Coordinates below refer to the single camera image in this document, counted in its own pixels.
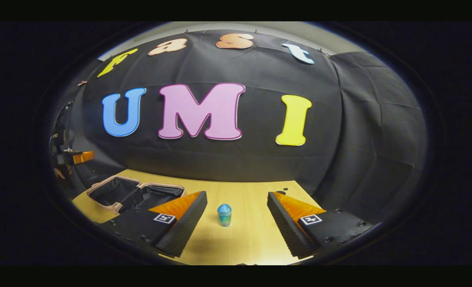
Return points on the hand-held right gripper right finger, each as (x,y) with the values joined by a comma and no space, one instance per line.
(285,227)

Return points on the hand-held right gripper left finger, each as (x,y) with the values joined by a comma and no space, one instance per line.
(188,227)

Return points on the beige pink suitcase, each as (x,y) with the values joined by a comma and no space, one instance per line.
(116,189)

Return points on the black backdrop cloth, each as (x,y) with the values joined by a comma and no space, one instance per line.
(259,159)

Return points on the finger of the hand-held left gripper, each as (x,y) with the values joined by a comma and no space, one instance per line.
(83,157)

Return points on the small teal dome-cap bottle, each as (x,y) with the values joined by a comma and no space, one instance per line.
(224,217)

